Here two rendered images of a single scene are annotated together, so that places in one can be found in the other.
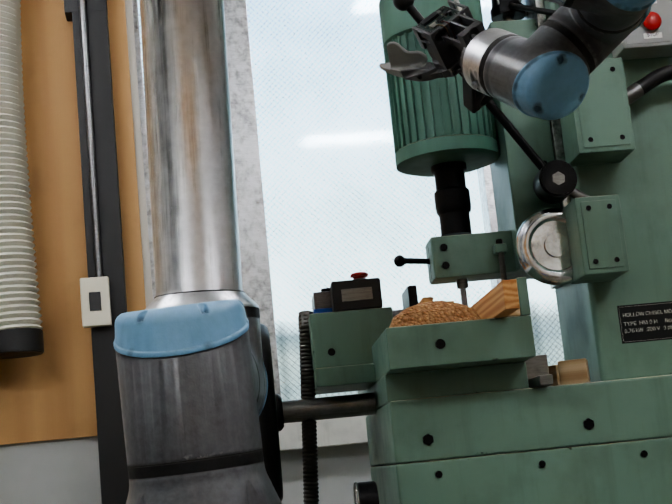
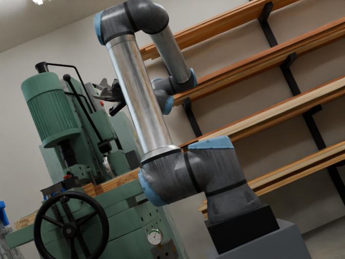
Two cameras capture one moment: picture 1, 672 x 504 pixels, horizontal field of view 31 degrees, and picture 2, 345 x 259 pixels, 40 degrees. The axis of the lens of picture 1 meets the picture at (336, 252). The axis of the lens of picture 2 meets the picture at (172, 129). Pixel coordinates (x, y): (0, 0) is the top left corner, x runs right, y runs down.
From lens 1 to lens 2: 2.21 m
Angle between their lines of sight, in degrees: 82
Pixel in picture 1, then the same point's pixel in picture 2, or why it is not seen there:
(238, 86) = not seen: outside the picture
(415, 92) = (63, 111)
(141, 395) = (234, 160)
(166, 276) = (166, 139)
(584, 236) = (125, 161)
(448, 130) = (75, 126)
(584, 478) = not seen: hidden behind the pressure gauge
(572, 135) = (106, 132)
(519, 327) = not seen: hidden behind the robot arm
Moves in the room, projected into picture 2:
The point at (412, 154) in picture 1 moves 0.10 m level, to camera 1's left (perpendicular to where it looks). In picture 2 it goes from (69, 133) to (59, 131)
